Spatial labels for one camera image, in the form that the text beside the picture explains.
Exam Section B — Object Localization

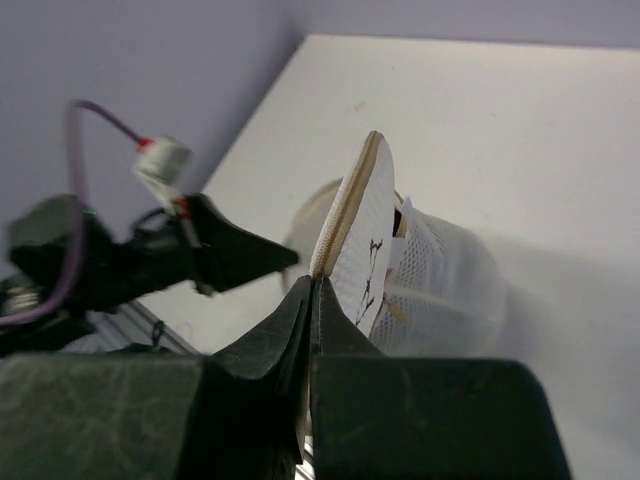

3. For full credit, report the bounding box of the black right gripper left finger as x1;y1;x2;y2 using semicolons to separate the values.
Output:
1;277;311;479

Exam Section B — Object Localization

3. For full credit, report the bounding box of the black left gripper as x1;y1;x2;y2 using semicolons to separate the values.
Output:
0;192;301;351

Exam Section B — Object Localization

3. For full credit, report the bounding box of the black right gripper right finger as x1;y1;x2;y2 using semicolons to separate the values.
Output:
310;278;571;479

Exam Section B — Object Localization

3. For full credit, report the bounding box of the white mesh laundry bag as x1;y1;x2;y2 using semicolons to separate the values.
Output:
281;131;507;357

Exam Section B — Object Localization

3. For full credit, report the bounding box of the black bra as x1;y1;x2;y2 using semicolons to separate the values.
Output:
393;208;407;238

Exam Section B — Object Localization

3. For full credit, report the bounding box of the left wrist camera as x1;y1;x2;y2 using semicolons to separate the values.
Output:
133;136;193;215

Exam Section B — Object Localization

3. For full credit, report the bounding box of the aluminium table edge rail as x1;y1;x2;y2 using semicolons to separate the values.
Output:
91;301;197;354

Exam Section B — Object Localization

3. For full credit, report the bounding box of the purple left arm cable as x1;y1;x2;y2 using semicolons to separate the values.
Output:
0;99;144;329

